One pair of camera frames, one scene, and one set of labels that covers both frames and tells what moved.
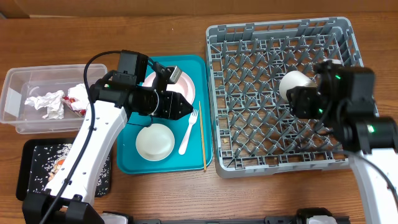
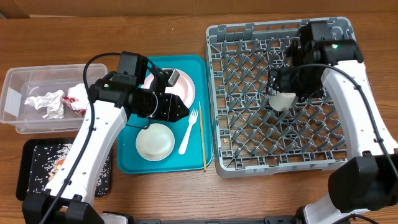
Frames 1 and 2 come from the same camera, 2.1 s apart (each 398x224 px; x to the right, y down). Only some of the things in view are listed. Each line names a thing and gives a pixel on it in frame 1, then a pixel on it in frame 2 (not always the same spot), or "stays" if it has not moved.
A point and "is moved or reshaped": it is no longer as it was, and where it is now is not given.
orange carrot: (56, 167) stays
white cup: (294, 78) is moved or reshaped
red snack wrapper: (80, 112) stays
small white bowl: (155, 142) stays
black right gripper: (307, 102) -> (287, 76)
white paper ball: (53, 101) stays
